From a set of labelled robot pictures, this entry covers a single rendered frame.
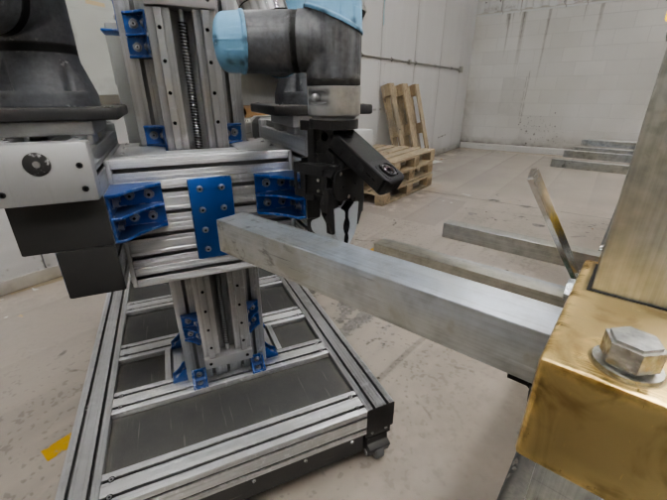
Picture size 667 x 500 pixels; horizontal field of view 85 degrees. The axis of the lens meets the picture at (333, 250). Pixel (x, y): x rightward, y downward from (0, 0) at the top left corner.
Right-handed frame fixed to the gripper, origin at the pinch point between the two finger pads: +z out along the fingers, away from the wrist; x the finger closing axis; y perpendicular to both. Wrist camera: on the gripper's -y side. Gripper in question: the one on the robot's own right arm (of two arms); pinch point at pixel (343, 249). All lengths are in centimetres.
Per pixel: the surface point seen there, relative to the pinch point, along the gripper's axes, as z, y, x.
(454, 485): 83, -15, -35
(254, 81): -33, 239, -180
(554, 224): -10.9, -28.3, 1.2
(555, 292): -3.3, -29.9, 0.7
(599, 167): 2, -22, -124
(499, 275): -3.4, -24.0, 0.4
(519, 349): -12.0, -31.3, 26.5
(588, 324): -14.4, -33.5, 26.4
